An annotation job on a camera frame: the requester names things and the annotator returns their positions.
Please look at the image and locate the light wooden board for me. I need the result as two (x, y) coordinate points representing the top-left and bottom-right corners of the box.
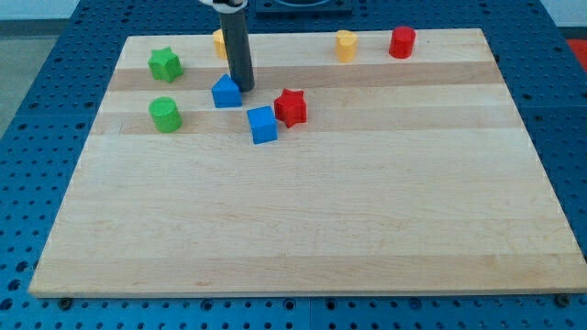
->
(29, 28), (586, 298)

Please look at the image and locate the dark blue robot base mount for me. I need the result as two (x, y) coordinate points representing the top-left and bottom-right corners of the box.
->
(252, 0), (354, 15)

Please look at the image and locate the red cylinder block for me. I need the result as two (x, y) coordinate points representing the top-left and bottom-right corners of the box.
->
(388, 26), (416, 60)

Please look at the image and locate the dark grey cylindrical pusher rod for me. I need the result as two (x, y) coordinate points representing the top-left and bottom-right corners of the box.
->
(219, 5), (255, 92)

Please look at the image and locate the green cylinder block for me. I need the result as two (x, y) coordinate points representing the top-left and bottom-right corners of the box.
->
(149, 96), (183, 133)

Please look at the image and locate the red star block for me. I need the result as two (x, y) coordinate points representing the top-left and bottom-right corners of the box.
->
(274, 89), (307, 128)

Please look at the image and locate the white rod mount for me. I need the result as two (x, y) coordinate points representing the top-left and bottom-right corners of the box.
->
(199, 0), (248, 12)

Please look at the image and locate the yellow block behind rod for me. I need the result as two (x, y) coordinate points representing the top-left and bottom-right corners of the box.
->
(213, 29), (227, 60)

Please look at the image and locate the blue triangular prism block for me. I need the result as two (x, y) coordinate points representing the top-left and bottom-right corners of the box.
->
(211, 74), (242, 108)

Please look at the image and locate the blue cube block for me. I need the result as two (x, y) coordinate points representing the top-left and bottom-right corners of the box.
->
(247, 106), (278, 144)

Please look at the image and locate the green star block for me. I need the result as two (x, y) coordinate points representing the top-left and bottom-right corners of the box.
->
(148, 47), (183, 83)

